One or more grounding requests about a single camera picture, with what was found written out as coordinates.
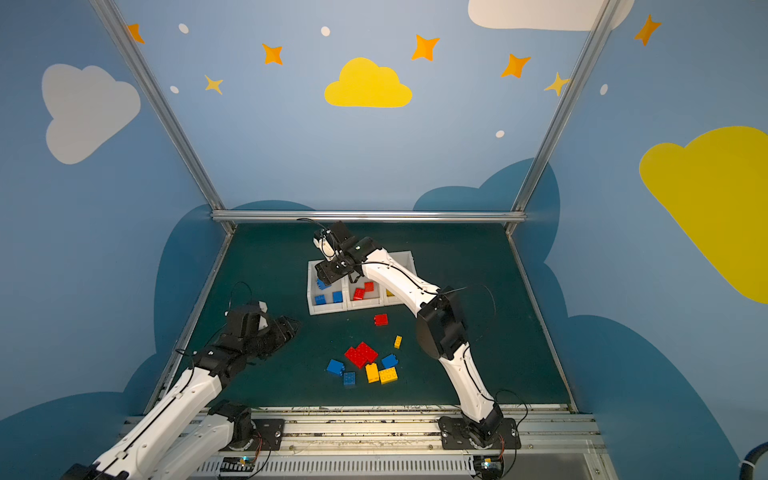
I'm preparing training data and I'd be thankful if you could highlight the yellow wide lego brick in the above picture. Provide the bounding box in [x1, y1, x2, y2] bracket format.
[379, 367, 398, 385]

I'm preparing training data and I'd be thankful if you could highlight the aluminium frame post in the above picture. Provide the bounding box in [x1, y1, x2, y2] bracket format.
[505, 0, 622, 240]
[90, 0, 225, 212]

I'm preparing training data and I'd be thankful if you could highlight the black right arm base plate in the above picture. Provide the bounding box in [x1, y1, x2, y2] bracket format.
[437, 416, 522, 450]

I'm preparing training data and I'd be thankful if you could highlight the green table mat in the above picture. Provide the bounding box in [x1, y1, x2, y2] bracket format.
[190, 223, 569, 408]

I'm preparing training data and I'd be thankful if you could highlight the aluminium back frame rail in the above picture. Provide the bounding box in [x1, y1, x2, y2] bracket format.
[211, 210, 526, 223]

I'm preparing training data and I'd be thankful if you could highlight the aluminium front rail bed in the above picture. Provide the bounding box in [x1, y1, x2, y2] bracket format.
[182, 405, 617, 479]

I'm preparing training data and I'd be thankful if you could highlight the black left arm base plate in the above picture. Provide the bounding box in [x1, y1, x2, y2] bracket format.
[220, 418, 285, 452]

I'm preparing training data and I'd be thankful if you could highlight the yellow lego brick bottom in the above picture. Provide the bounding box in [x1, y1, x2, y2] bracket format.
[365, 363, 380, 384]

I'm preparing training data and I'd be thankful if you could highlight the white middle plastic bin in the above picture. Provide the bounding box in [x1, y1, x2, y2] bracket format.
[342, 270, 384, 310]

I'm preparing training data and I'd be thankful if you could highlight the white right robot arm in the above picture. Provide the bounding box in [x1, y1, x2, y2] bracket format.
[313, 228, 504, 448]

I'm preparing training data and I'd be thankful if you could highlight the white left plastic bin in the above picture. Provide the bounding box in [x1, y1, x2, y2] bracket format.
[306, 260, 348, 315]

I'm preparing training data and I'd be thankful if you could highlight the aluminium right frame post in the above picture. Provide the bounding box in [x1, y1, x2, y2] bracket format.
[505, 0, 622, 240]

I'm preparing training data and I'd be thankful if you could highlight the large red lego brick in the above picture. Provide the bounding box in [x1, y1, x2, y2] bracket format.
[356, 342, 378, 365]
[344, 347, 366, 369]

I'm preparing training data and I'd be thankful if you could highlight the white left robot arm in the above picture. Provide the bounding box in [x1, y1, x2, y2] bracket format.
[62, 301, 300, 479]

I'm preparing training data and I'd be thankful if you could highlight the aluminium left frame post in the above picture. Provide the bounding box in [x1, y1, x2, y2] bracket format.
[90, 0, 225, 212]

